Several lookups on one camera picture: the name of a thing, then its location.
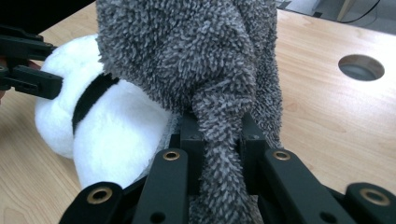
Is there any grey fluffy cloth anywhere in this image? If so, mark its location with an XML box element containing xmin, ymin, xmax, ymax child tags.
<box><xmin>94</xmin><ymin>0</ymin><xmax>285</xmax><ymax>224</ymax></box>

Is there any panda plush toy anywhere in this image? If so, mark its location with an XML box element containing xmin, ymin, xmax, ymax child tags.
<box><xmin>34</xmin><ymin>33</ymin><xmax>183</xmax><ymax>190</ymax></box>

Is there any black hanging cable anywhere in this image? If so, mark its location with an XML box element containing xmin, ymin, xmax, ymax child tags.
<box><xmin>340</xmin><ymin>0</ymin><xmax>382</xmax><ymax>24</ymax></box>

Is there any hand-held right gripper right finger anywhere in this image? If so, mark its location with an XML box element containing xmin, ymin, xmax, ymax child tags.
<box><xmin>238</xmin><ymin>111</ymin><xmax>271</xmax><ymax>196</ymax></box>

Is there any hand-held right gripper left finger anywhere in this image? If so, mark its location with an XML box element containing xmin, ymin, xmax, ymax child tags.
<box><xmin>169</xmin><ymin>112</ymin><xmax>207</xmax><ymax>196</ymax></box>

